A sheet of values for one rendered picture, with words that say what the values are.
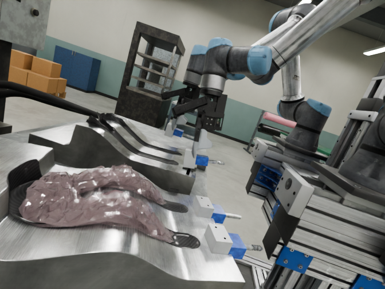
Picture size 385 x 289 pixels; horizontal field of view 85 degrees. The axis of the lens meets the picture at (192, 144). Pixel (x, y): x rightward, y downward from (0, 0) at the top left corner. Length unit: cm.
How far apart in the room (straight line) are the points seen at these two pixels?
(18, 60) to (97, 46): 303
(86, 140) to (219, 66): 44
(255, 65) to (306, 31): 20
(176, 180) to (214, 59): 37
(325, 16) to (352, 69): 781
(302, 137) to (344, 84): 736
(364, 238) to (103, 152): 74
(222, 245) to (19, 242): 31
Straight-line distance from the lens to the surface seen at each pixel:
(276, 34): 94
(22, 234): 38
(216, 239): 43
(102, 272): 35
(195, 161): 65
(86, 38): 836
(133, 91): 480
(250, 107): 735
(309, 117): 113
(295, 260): 76
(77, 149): 70
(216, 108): 66
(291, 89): 119
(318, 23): 76
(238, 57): 63
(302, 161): 114
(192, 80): 90
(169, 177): 63
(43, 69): 555
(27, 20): 125
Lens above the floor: 112
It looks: 14 degrees down
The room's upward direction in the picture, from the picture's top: 19 degrees clockwise
